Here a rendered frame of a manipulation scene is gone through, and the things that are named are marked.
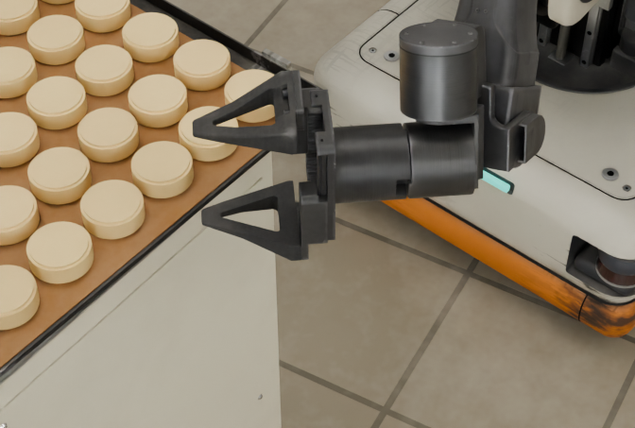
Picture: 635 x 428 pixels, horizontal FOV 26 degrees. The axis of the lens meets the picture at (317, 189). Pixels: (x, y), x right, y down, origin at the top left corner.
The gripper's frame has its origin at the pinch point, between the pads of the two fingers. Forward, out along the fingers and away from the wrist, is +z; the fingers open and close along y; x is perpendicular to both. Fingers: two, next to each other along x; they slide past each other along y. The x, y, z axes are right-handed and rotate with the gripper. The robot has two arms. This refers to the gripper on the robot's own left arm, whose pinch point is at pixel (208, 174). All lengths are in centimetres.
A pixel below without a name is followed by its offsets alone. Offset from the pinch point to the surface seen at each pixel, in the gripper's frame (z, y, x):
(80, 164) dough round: 10.5, 6.6, 8.1
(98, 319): 10.2, 17.6, 0.6
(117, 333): 9.1, 21.0, 1.5
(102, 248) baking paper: 8.8, 8.5, 0.6
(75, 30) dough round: 11.5, 6.8, 24.8
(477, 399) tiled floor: -36, 100, 43
